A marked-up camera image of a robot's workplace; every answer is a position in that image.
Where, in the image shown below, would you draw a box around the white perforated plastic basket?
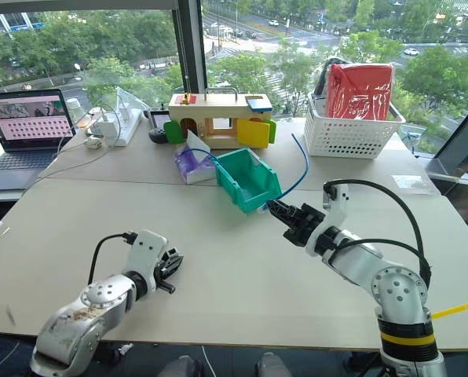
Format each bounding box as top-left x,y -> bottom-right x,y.
303,92 -> 408,160

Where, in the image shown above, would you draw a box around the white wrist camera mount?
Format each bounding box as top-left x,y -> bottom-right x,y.
124,229 -> 168,296
305,182 -> 352,256

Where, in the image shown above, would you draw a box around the small white case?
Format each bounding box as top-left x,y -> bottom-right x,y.
83,134 -> 104,151

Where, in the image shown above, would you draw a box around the black round gadget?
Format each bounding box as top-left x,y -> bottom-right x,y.
148,126 -> 169,145

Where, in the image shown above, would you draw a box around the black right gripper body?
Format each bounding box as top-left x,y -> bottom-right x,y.
283,203 -> 327,247

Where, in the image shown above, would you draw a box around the white power strip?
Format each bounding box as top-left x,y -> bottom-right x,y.
95,104 -> 143,148

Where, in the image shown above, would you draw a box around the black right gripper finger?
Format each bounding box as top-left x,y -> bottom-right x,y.
266,203 -> 295,233
270,199 -> 303,220

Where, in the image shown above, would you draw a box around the black items behind package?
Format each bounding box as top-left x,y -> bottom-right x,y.
313,57 -> 339,100

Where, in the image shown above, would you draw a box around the thin light blue cable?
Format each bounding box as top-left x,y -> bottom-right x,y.
181,148 -> 220,167

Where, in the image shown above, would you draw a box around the clear plastic sheet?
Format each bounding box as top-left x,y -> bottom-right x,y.
115,86 -> 150,119

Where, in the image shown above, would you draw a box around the yellow strap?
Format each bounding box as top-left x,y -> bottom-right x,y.
431,298 -> 468,320

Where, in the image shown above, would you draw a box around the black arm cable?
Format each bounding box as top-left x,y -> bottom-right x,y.
322,179 -> 433,287
87,232 -> 140,285

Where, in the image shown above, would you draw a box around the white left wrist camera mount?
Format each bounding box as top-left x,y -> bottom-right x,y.
124,229 -> 168,296

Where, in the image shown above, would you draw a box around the wooden toy lock box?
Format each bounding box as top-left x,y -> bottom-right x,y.
163,87 -> 278,151

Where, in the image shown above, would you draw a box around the open laptop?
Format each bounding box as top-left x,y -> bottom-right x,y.
0,89 -> 78,192

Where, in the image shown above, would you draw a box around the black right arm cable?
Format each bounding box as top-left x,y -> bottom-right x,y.
322,179 -> 433,287

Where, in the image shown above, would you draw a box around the small handheld screen device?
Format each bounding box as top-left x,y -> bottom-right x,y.
147,107 -> 172,129

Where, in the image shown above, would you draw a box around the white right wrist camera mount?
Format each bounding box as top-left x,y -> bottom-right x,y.
305,182 -> 352,256

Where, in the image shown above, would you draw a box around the clear plastic bag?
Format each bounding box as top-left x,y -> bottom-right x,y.
389,174 -> 436,196

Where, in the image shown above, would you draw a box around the green plastic bin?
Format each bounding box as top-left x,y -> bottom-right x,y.
214,148 -> 283,214

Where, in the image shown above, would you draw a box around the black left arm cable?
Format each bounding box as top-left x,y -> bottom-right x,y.
87,232 -> 140,285

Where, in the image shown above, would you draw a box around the bottle with white cap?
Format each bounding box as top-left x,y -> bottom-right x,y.
65,97 -> 86,127

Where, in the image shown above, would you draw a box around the dark monitor screen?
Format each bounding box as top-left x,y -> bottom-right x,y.
425,93 -> 468,182

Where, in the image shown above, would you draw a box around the red plastic-wrapped package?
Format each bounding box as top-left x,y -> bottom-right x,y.
327,62 -> 395,121

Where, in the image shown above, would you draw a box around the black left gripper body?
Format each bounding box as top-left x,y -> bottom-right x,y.
152,251 -> 174,290

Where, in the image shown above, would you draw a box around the thin white cable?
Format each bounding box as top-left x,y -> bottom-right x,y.
40,101 -> 122,180

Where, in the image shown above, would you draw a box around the dark window frame post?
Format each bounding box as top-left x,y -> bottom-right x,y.
170,0 -> 208,108

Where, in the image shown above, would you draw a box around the purple tissue pack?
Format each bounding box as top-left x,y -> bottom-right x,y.
173,130 -> 218,185

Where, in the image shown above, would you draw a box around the white charger adapter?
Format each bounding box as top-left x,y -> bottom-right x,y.
95,120 -> 118,139

